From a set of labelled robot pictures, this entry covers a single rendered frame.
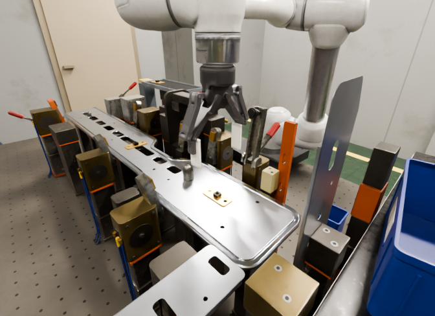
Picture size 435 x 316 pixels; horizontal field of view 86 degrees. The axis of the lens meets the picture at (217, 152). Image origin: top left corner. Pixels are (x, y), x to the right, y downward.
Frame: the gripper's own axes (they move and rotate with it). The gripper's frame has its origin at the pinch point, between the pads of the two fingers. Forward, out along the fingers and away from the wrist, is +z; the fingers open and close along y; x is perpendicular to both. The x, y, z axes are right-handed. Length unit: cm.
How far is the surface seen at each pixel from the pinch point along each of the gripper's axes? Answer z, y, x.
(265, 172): 6.9, -10.8, 7.4
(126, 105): 5, -12, -77
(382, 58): -2, -319, -42
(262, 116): -6.4, -15.1, 1.8
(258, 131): -2.1, -14.3, 1.5
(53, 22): -40, -46, -330
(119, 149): 13.2, 6.3, -47.6
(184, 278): 13.4, 20.7, 13.0
